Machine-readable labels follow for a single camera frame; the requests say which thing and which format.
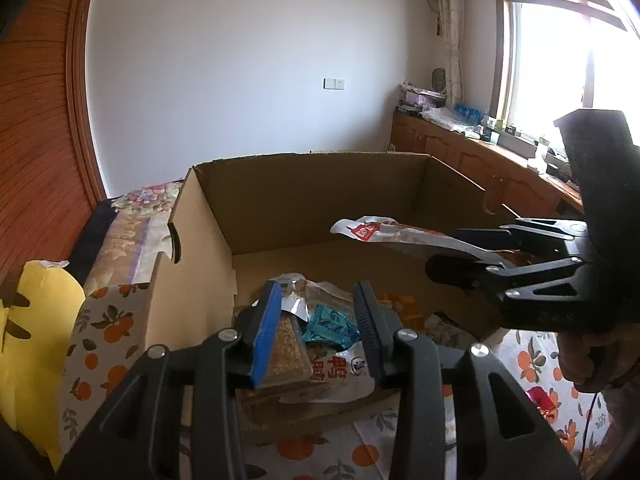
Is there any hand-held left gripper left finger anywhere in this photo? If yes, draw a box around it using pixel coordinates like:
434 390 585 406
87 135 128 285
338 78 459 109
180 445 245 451
55 280 283 480

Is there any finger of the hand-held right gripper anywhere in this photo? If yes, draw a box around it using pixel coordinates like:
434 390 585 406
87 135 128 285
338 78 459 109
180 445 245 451
425 254 584 302
454 217 589 262

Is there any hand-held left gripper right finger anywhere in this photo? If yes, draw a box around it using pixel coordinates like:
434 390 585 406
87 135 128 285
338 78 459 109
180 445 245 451
352 281 583 480

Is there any clear grain bar packet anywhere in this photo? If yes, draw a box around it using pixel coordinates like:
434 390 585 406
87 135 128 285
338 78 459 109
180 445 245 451
262 310 313 388

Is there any orange snack packet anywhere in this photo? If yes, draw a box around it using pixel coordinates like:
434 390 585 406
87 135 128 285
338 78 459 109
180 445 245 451
377 294 418 333

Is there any small teal snack packet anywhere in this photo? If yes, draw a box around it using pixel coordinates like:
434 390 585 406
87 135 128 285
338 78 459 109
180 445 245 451
303 305 361 353

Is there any silver foil snack packet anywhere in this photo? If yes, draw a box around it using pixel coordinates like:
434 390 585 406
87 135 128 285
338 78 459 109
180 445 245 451
270 272 313 321

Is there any white snack packet red print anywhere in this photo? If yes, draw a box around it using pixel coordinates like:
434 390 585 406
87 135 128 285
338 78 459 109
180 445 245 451
280 342 376 406

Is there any silver printed snack packet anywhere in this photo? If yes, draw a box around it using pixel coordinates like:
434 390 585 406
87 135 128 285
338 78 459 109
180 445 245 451
424 312 477 347

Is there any long white red snack packet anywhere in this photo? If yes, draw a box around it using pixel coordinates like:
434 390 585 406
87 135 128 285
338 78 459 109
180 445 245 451
330 216 533 267

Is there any brown cardboard box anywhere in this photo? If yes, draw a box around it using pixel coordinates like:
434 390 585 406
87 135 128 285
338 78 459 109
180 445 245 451
147 151 523 443

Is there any person's right hand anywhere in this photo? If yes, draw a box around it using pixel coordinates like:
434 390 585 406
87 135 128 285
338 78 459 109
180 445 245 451
556 332 596 387

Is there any long wooden cabinet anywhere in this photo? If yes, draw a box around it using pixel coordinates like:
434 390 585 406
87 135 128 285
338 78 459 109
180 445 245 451
390 112 586 221

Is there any white plastic bag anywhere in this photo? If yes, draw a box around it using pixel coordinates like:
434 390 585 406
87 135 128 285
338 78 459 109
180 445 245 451
422 105 481 134

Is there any orange print tablecloth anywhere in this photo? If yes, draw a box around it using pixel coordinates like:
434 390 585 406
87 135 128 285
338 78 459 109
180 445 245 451
60 284 616 480

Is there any pile of small boxes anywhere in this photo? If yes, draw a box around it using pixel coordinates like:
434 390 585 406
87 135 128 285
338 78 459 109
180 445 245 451
397 82 448 114

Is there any pink snack packet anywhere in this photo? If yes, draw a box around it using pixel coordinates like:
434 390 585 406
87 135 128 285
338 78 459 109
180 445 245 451
527 386 560 423

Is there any floral blanket navy edge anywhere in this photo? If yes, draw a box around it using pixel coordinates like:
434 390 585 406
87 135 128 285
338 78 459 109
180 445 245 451
67 182 183 297

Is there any pale patterned curtain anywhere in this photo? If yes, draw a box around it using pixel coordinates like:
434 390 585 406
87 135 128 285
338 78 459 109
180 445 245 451
432 0 467 106

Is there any yellow plush toy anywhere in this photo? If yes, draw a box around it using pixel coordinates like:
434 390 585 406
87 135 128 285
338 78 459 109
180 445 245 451
0 260 87 463

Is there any wooden slatted wardrobe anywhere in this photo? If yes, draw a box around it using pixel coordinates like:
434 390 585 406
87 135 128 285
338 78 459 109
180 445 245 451
0 0 108 301

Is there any wooden frame window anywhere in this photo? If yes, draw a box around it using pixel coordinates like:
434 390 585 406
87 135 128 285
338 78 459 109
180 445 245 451
492 0 640 161

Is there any black cable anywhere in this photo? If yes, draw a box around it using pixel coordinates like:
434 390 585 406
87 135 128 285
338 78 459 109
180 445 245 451
580 391 600 473

